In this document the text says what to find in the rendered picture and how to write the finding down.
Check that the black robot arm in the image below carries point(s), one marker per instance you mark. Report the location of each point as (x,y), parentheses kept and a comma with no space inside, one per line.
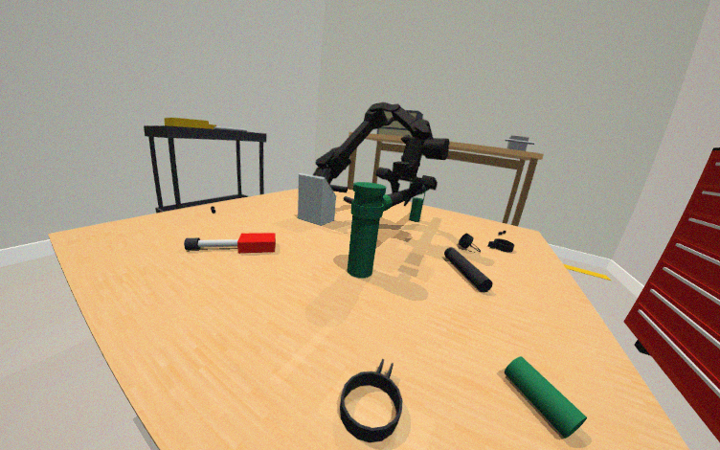
(335,161)

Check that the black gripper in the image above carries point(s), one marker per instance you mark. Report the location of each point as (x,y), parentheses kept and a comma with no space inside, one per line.
(428,181)

